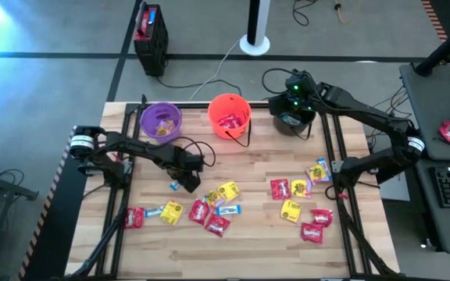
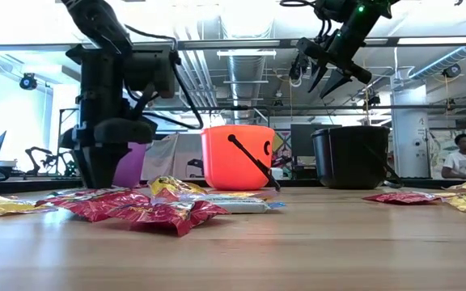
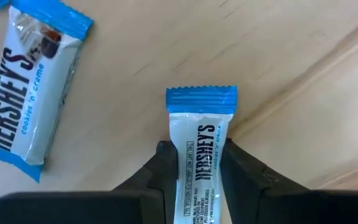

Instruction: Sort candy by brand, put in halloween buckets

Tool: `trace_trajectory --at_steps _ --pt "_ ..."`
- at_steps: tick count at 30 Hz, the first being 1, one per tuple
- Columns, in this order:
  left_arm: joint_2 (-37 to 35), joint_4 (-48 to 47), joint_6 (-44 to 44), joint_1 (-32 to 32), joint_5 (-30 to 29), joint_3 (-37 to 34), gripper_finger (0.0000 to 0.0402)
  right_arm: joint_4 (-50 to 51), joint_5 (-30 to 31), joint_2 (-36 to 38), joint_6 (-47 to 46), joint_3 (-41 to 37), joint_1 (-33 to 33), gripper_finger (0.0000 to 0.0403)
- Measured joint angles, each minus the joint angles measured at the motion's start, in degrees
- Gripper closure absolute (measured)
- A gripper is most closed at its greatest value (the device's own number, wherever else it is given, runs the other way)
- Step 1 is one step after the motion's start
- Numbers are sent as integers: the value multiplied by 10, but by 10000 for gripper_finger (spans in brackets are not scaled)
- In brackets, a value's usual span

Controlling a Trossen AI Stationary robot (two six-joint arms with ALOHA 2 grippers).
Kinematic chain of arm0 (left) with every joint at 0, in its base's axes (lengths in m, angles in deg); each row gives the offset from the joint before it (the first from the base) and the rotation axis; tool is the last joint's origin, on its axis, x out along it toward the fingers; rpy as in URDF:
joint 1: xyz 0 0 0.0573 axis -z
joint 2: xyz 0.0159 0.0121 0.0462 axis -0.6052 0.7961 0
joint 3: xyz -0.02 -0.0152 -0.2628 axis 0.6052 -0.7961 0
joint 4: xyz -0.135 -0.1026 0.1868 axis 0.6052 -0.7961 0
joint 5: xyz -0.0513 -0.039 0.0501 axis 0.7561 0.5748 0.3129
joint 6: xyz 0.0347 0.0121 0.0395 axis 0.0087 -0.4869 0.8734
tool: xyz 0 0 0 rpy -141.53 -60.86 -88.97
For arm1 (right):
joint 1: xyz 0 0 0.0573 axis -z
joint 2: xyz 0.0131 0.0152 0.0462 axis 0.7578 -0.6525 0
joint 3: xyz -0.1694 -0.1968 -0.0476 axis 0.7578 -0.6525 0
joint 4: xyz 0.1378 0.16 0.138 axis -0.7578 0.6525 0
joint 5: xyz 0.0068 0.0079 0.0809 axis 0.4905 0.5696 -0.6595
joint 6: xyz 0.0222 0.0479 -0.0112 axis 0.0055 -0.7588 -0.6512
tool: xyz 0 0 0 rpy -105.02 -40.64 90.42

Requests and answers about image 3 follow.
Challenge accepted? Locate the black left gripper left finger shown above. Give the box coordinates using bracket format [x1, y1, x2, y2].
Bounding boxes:
[0, 141, 179, 224]

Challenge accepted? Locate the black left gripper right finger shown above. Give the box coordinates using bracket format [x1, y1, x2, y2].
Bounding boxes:
[221, 139, 358, 224]

